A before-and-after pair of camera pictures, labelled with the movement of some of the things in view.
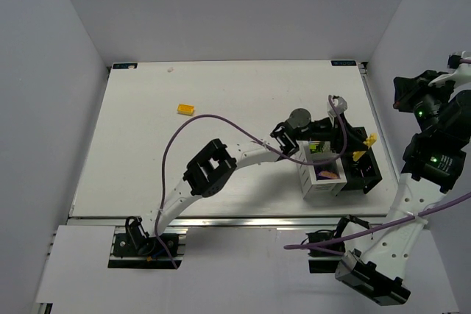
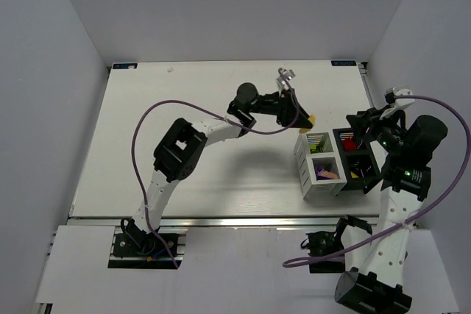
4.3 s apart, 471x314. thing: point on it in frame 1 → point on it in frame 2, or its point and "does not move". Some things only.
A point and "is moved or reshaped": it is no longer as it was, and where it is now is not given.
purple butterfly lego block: [327, 174] does not move
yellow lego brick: [183, 109] is moved or reshaped
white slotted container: [319, 180] does not move
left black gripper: [351, 137] → [284, 109]
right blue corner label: [343, 63] does not move
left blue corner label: [124, 66] does not move
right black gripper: [406, 90] → [363, 123]
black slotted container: [363, 174] does not move
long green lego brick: [313, 148] does not move
